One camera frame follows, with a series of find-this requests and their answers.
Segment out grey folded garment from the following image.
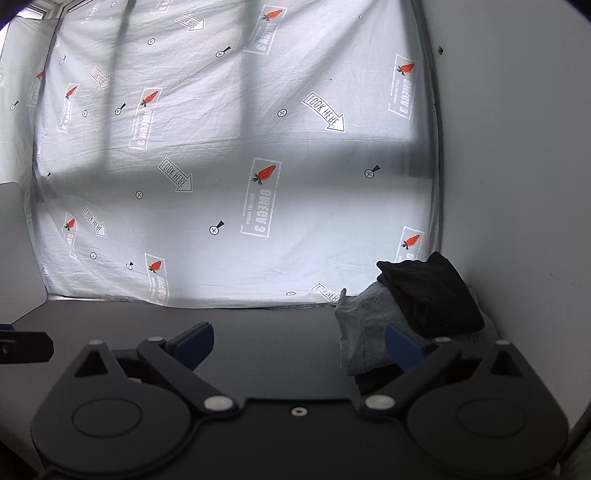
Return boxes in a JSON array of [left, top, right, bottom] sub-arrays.
[[335, 281, 499, 376]]

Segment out black knit sweater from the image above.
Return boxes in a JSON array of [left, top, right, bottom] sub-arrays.
[[377, 252, 485, 339]]

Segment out white rounded board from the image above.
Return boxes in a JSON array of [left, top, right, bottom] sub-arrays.
[[0, 182, 47, 325]]

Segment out white printed carrot curtain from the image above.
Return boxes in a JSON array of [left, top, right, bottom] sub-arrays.
[[1, 1, 441, 308]]

